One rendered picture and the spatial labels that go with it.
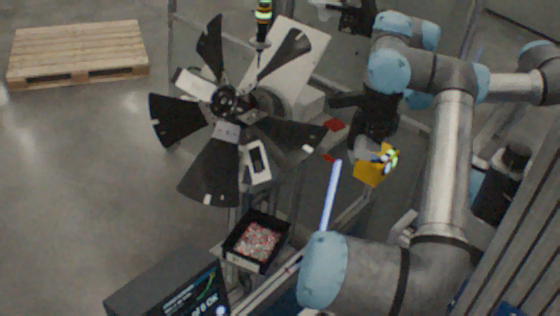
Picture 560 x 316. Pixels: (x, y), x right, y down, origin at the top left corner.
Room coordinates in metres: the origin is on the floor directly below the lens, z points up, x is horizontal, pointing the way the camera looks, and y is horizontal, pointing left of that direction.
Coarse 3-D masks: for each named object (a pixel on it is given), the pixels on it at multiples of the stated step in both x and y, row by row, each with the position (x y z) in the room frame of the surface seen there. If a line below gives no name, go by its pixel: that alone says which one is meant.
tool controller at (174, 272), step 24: (168, 264) 0.69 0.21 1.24; (192, 264) 0.69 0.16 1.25; (216, 264) 0.71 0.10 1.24; (120, 288) 0.61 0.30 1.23; (144, 288) 0.61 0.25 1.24; (168, 288) 0.61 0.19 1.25; (192, 288) 0.64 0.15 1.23; (216, 288) 0.69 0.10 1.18; (120, 312) 0.54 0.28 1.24; (144, 312) 0.54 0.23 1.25; (168, 312) 0.58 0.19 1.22; (192, 312) 0.62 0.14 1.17
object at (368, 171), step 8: (384, 144) 1.52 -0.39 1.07; (384, 152) 1.46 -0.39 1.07; (360, 160) 1.41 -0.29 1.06; (384, 160) 1.41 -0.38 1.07; (360, 168) 1.40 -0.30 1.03; (368, 168) 1.39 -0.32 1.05; (376, 168) 1.37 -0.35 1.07; (392, 168) 1.47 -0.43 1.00; (360, 176) 1.40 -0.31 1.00; (368, 176) 1.38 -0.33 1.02; (376, 176) 1.36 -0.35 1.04; (384, 176) 1.41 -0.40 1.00; (368, 184) 1.38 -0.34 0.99; (376, 184) 1.37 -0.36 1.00
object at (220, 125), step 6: (216, 126) 1.40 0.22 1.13; (222, 126) 1.41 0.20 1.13; (228, 126) 1.42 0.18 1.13; (234, 126) 1.43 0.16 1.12; (216, 132) 1.39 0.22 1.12; (222, 132) 1.40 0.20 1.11; (234, 132) 1.41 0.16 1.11; (222, 138) 1.38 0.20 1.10; (228, 138) 1.39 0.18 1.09; (234, 138) 1.40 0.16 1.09
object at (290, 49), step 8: (288, 32) 1.66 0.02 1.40; (296, 32) 1.61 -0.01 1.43; (288, 40) 1.60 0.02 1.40; (296, 40) 1.55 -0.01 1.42; (304, 40) 1.52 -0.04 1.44; (280, 48) 1.59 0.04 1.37; (288, 48) 1.53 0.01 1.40; (296, 48) 1.50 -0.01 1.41; (304, 48) 1.48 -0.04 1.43; (272, 56) 1.60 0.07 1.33; (280, 56) 1.52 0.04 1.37; (288, 56) 1.49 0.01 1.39; (296, 56) 1.46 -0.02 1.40; (272, 64) 1.50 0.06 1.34; (280, 64) 1.47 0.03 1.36; (264, 72) 1.49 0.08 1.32; (256, 80) 1.48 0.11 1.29
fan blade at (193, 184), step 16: (208, 144) 1.35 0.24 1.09; (224, 144) 1.37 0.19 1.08; (208, 160) 1.32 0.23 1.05; (224, 160) 1.33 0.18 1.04; (192, 176) 1.27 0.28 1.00; (208, 176) 1.28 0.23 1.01; (224, 176) 1.30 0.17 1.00; (192, 192) 1.24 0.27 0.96; (208, 192) 1.25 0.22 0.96; (224, 192) 1.26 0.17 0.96
